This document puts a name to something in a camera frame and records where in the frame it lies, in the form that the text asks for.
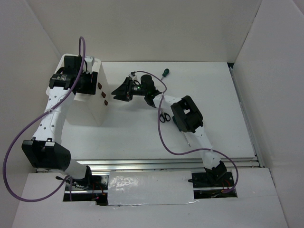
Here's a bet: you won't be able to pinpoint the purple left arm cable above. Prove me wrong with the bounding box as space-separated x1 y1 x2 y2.
2 36 86 202

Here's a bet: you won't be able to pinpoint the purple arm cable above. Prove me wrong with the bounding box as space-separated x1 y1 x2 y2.
135 70 239 192
2 36 86 202

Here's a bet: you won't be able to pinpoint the white drawer cabinet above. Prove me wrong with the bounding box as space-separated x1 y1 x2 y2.
66 58 111 126

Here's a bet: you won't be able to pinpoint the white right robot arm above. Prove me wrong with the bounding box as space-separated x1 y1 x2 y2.
111 72 227 186

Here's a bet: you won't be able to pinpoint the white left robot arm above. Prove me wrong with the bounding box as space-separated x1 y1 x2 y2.
21 55 98 190

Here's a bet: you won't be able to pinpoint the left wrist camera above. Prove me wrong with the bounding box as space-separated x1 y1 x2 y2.
83 56 95 74

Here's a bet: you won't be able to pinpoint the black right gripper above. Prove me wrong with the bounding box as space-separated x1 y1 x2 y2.
112 77 148 102

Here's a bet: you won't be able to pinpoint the short green screwdriver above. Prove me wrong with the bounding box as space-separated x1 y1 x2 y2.
162 68 170 79

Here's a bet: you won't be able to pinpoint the white foam cover panel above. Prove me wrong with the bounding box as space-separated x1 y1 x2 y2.
107 171 194 206

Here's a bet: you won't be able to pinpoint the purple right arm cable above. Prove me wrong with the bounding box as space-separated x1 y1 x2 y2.
135 70 239 192

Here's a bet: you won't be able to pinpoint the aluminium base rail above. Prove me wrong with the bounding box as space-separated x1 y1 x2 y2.
35 158 261 173

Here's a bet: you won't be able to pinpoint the black handled scissors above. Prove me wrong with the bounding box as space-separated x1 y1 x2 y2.
159 108 171 123

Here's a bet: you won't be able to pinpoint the long green screwdriver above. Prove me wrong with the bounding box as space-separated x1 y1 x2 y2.
172 116 191 147

